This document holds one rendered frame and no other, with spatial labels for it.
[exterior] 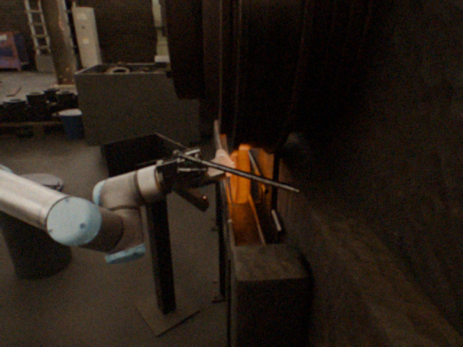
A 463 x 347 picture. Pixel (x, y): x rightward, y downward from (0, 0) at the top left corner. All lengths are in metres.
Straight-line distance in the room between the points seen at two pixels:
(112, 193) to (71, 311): 0.87
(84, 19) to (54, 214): 9.63
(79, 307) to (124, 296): 0.18
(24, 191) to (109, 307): 0.87
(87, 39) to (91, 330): 9.22
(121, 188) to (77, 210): 0.18
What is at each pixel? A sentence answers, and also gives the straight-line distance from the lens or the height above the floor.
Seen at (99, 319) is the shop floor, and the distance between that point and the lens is 1.56.
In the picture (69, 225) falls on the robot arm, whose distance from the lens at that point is 0.70.
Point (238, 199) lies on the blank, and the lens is 0.81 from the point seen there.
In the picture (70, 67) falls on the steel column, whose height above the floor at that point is 0.37.
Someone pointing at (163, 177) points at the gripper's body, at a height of 0.75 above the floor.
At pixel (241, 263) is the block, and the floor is 0.80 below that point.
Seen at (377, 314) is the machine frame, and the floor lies 0.87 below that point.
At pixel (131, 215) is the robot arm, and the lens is 0.83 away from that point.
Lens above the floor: 1.09
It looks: 25 degrees down
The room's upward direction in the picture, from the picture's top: straight up
